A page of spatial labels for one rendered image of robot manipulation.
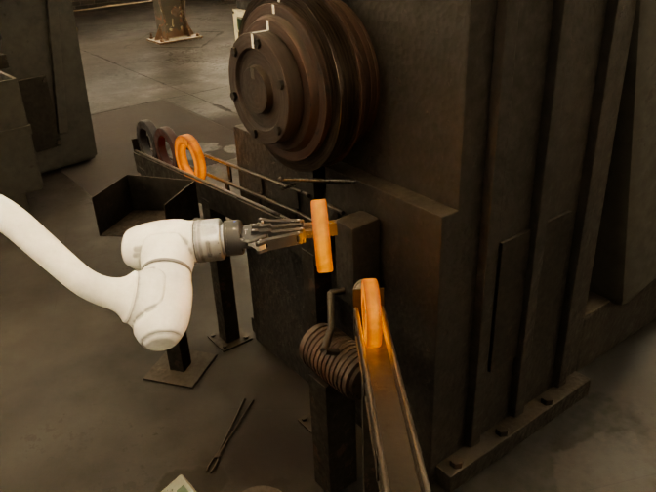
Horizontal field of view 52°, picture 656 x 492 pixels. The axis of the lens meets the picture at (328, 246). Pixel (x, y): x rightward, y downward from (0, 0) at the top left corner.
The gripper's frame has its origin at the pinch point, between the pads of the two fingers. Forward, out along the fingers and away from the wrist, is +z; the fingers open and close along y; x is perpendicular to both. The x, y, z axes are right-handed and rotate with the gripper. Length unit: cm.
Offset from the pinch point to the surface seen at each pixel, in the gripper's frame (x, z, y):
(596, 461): -96, 76, -19
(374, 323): -20.2, 9.5, 7.4
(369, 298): -15.7, 9.0, 4.2
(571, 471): -96, 66, -15
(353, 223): -12.7, 8.4, -27.4
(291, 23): 36, -2, -40
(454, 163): 4.5, 32.2, -17.9
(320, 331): -38.8, -2.9, -18.5
